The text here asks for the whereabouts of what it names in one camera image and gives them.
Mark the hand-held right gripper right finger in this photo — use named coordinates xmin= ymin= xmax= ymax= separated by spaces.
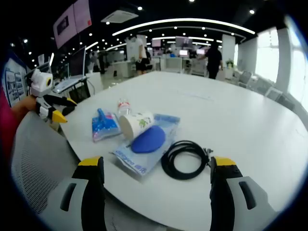
xmin=208 ymin=155 xmax=281 ymax=231

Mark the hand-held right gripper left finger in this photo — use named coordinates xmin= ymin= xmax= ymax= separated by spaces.
xmin=39 ymin=155 xmax=107 ymax=231

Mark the blue and pink packet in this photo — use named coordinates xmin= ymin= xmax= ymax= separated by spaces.
xmin=91 ymin=108 xmax=122 ymax=143

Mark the clear plastic bottle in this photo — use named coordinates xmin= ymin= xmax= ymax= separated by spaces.
xmin=117 ymin=98 xmax=132 ymax=116

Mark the black cable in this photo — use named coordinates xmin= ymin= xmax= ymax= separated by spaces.
xmin=160 ymin=140 xmax=215 ymax=180

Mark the blue pad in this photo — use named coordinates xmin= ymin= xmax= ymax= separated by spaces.
xmin=112 ymin=113 xmax=181 ymax=178

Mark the white paper cup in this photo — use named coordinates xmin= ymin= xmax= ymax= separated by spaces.
xmin=119 ymin=111 xmax=154 ymax=142

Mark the person's left hand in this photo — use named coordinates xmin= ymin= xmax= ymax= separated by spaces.
xmin=21 ymin=95 xmax=39 ymax=113

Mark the black mesh chair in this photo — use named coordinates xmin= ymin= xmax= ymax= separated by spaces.
xmin=68 ymin=83 xmax=91 ymax=104

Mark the open grey laptop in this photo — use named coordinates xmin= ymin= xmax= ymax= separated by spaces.
xmin=52 ymin=45 xmax=88 ymax=94

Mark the white mesh chair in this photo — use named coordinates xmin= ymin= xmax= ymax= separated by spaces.
xmin=11 ymin=112 xmax=169 ymax=231

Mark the hanging screen with dark picture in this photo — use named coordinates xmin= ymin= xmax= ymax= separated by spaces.
xmin=52 ymin=4 xmax=78 ymax=49

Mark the white table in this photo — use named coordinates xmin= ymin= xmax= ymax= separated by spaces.
xmin=59 ymin=71 xmax=308 ymax=231

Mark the plain hanging screen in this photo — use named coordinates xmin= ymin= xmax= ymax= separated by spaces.
xmin=73 ymin=0 xmax=93 ymax=34

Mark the ceiling air conditioner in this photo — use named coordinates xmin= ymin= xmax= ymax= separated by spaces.
xmin=101 ymin=9 xmax=139 ymax=24

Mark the row of white chairs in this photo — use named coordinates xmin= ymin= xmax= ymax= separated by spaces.
xmin=237 ymin=69 xmax=298 ymax=111

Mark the row of office workstations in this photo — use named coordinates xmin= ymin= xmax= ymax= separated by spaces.
xmin=151 ymin=36 xmax=207 ymax=73

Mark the large bright window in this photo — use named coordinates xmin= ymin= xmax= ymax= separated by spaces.
xmin=255 ymin=26 xmax=308 ymax=106

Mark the curved ceiling light strip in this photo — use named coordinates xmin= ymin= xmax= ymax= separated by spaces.
xmin=112 ymin=18 xmax=256 ymax=37

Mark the blue wall display board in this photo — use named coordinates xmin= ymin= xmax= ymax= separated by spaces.
xmin=3 ymin=57 xmax=27 ymax=107

